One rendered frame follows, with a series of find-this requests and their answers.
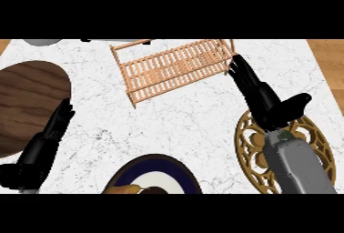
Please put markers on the grey round object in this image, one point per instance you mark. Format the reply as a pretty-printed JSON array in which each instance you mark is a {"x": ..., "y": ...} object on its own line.
[{"x": 42, "y": 42}]

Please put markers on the gold ornate round placemat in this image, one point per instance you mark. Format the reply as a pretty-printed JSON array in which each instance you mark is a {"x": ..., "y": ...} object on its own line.
[{"x": 251, "y": 151}]

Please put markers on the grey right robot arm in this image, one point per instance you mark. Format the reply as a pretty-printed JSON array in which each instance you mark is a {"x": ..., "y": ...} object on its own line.
[{"x": 296, "y": 164}]

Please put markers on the dark brown wooden cutting board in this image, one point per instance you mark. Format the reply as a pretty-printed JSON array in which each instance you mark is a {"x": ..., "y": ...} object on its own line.
[{"x": 28, "y": 106}]

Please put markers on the wooden slatted tiered shelf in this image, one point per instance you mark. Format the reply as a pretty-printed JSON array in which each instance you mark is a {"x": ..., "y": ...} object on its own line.
[{"x": 175, "y": 68}]

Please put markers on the brown pear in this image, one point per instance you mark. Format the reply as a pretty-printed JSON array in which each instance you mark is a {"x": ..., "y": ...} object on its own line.
[{"x": 126, "y": 189}]

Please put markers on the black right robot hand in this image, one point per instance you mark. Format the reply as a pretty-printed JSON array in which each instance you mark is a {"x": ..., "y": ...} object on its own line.
[{"x": 265, "y": 94}]

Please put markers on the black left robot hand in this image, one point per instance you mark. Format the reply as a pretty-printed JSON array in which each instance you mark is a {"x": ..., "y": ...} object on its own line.
[{"x": 42, "y": 145}]

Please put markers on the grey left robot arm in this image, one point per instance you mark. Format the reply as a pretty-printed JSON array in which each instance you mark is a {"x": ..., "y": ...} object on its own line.
[{"x": 28, "y": 191}]

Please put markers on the blue and white plate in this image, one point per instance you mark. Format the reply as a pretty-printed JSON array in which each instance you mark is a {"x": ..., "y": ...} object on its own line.
[{"x": 157, "y": 173}]

